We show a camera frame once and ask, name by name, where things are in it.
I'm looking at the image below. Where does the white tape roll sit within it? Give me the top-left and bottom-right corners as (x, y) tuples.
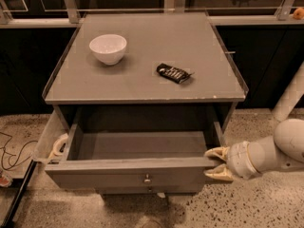
(49, 133), (68, 157)

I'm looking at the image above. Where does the white ceramic bowl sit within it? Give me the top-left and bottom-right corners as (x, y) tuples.
(89, 34), (127, 66)

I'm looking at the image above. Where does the red white floor object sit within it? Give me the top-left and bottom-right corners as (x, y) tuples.
(0, 170), (13, 187)

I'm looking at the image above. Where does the grey top drawer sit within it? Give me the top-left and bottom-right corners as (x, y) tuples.
(45, 104), (226, 190)

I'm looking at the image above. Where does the clear plastic bin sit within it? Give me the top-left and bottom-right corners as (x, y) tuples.
(33, 112), (67, 163)

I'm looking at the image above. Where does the black cable on floor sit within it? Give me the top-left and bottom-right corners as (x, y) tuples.
(0, 130), (40, 171)

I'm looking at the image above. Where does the orange fruit on ledge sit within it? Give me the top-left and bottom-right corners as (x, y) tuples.
(293, 8), (304, 20)

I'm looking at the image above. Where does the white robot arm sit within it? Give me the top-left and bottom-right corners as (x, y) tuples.
(204, 63), (304, 181)

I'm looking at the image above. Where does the grey bottom drawer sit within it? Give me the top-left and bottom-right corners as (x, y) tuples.
(97, 184), (203, 195)

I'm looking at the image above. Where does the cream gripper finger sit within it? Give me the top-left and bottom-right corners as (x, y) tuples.
(204, 146), (230, 162)
(204, 163), (234, 181)

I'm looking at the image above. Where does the grey drawer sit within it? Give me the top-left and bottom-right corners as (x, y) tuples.
(97, 184), (203, 195)
(45, 104), (226, 190)

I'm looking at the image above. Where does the metal railing frame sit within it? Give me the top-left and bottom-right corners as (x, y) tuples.
(0, 0), (304, 29)

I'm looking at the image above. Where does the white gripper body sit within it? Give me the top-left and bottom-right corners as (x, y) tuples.
(226, 142), (260, 180)

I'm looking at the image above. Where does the black snack wrapper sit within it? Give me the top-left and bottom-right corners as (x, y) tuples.
(156, 63), (192, 84)

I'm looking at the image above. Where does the grey drawer cabinet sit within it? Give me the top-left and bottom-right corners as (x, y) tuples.
(41, 12), (250, 196)

